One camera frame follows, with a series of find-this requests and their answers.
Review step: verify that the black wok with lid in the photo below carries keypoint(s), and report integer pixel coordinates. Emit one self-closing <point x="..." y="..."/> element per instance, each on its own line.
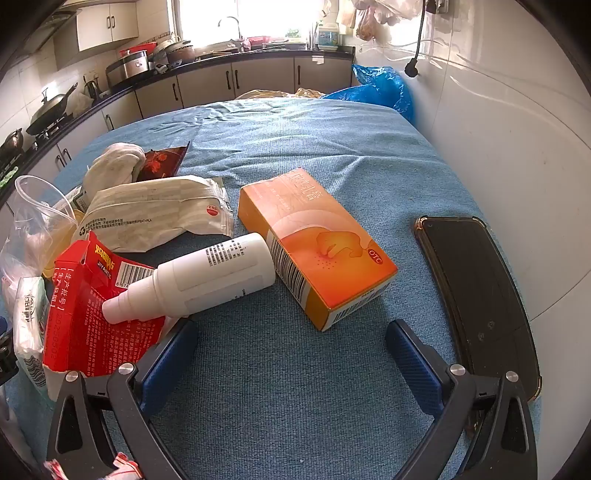
<point x="46" y="113"/>

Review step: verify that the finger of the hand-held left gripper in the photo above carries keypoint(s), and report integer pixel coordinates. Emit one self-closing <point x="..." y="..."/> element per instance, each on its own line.
<point x="7" y="350"/>

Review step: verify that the red plastic lid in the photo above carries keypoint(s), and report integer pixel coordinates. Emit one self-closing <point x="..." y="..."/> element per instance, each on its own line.
<point x="138" y="47"/>

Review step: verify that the yellow plastic bag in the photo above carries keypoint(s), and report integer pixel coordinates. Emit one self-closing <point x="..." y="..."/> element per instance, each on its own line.
<point x="304" y="93"/>

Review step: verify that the black frying pan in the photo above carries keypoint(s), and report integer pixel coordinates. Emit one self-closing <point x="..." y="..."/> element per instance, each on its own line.
<point x="11" y="141"/>

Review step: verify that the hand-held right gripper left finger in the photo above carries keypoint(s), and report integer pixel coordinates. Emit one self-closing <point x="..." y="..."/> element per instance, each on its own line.
<point x="168" y="364"/>

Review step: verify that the white printed plastic bag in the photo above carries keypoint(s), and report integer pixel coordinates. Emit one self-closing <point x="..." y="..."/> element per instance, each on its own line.
<point x="157" y="207"/>

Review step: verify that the orange medicine box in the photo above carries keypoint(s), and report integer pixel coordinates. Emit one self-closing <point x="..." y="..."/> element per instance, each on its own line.
<point x="323" y="244"/>

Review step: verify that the grey upper cabinet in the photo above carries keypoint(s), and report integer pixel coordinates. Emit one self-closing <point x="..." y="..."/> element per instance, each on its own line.
<point x="106" y="27"/>

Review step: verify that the window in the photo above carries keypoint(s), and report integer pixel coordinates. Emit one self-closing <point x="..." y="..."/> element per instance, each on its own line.
<point x="258" y="18"/>

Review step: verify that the white spray bottle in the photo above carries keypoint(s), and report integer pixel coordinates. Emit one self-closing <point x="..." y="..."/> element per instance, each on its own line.
<point x="221" y="272"/>

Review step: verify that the dark red foil packet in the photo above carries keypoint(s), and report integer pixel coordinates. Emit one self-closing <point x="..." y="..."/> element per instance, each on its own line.
<point x="161" y="161"/>

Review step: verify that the stack of cooking pots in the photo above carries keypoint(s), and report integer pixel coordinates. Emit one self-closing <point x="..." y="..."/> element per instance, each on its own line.
<point x="175" y="51"/>

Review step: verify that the wall socket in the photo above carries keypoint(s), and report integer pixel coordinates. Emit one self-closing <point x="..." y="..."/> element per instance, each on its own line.
<point x="436" y="5"/>

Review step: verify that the blue white carton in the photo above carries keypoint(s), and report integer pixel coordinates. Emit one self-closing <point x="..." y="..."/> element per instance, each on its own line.
<point x="328" y="37"/>

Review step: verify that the sink faucet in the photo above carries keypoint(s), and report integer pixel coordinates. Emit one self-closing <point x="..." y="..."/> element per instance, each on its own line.
<point x="238" y="27"/>

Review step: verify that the white tissue packet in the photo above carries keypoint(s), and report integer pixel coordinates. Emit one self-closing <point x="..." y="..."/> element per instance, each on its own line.
<point x="30" y="323"/>

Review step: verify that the blue plastic bag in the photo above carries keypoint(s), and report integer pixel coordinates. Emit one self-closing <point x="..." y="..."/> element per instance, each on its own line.
<point x="378" y="87"/>

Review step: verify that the black smartphone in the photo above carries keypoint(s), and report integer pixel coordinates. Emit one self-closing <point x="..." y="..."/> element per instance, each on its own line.
<point x="475" y="286"/>

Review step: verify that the hanging plastic bags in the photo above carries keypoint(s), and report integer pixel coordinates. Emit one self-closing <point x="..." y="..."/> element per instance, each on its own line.
<point x="369" y="23"/>

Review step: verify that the clear plastic cup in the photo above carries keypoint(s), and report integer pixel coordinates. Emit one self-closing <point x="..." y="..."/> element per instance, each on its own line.
<point x="37" y="217"/>

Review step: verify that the grey kitchen base cabinets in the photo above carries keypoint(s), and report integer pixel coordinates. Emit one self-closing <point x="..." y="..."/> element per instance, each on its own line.
<point x="263" y="76"/>

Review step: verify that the steel kettle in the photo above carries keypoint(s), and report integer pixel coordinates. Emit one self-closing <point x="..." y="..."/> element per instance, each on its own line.
<point x="93" y="87"/>

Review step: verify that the steel rice cooker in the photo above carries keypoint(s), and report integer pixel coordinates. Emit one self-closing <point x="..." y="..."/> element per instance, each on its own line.
<point x="131" y="67"/>

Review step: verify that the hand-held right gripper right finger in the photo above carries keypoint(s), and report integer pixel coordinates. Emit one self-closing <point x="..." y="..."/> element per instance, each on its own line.
<point x="415" y="369"/>

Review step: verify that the blue table cloth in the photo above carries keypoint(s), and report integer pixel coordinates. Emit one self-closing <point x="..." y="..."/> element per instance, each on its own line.
<point x="300" y="392"/>

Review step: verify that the person's right hand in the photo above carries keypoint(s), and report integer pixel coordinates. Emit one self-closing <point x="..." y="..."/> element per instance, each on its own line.
<point x="122" y="468"/>

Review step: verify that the torn red carton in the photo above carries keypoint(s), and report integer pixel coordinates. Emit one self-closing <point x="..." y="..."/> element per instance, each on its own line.
<point x="87" y="323"/>

